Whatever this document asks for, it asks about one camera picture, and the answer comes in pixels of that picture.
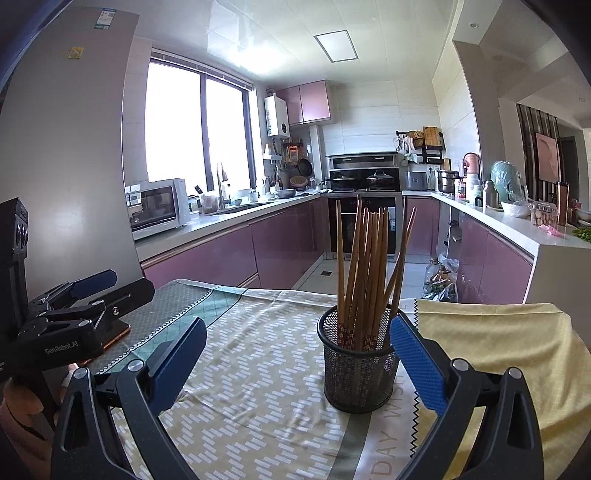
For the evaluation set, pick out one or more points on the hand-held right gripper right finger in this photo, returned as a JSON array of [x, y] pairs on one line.
[[418, 364]]

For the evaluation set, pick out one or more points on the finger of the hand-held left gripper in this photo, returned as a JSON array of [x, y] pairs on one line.
[[94, 282], [131, 297]]

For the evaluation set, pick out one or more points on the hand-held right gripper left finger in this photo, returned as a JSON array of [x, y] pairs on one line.
[[180, 355]]

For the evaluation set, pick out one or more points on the black mesh utensil holder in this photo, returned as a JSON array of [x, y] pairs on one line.
[[360, 378]]

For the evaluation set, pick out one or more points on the bundle of wooden chopsticks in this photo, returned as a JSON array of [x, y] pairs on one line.
[[364, 258]]

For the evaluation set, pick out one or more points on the person's left hand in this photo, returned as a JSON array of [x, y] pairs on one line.
[[23, 406]]

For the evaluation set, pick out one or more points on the patterned tablecloth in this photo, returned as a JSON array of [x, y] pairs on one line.
[[258, 360]]

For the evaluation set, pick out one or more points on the yellow cloth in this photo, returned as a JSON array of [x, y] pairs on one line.
[[498, 341]]

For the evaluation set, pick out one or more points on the bag of vegetables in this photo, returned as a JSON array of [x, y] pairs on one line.
[[450, 286]]

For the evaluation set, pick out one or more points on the white microwave oven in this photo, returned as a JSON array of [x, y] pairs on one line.
[[157, 207]]

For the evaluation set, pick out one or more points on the pink base cabinets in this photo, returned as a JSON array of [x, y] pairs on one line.
[[494, 263], [221, 249]]

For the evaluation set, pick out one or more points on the steel faucet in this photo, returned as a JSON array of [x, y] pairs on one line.
[[221, 184]]

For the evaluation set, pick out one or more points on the grey refrigerator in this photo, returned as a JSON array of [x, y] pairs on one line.
[[69, 138]]

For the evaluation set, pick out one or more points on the black built-in oven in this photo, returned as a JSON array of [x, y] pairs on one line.
[[346, 221]]

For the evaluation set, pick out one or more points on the kitchen window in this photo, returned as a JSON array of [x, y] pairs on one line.
[[184, 124]]

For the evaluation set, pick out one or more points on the silver rice cooker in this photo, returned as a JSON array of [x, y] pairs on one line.
[[416, 181]]

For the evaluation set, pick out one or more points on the steel thermos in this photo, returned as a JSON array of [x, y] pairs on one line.
[[490, 194]]

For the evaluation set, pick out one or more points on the steel stockpot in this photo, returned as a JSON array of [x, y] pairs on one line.
[[447, 181]]

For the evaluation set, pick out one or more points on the black pot with glass lid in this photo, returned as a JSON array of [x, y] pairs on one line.
[[380, 178], [342, 179]]

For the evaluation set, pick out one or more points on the clear plastic container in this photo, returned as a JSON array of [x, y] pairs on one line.
[[543, 214]]

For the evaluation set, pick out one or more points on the pale green appliance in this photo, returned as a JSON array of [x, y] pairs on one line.
[[507, 182]]

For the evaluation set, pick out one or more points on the pink kettle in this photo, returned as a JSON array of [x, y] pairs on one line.
[[472, 165]]

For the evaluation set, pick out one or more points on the steel range hood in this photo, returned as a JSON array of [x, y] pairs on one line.
[[364, 160]]

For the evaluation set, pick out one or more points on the green vegetables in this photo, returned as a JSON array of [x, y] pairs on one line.
[[584, 233]]

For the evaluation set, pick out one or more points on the hanging frying pan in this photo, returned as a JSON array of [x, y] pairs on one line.
[[304, 167]]

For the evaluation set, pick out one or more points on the brown tumbler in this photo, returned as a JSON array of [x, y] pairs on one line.
[[563, 203]]

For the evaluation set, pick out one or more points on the wooden cutting board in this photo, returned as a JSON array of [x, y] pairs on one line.
[[431, 136]]

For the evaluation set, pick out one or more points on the white water heater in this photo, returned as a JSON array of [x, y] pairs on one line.
[[277, 115]]

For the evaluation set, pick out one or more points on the ceiling light panel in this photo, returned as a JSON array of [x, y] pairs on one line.
[[336, 46]]

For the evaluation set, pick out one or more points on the black wall rack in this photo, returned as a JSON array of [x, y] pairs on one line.
[[434, 154]]

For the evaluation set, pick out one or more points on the wall painting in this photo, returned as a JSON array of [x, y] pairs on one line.
[[548, 157]]

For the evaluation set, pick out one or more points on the pink wall cabinet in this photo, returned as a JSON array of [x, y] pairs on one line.
[[307, 102]]

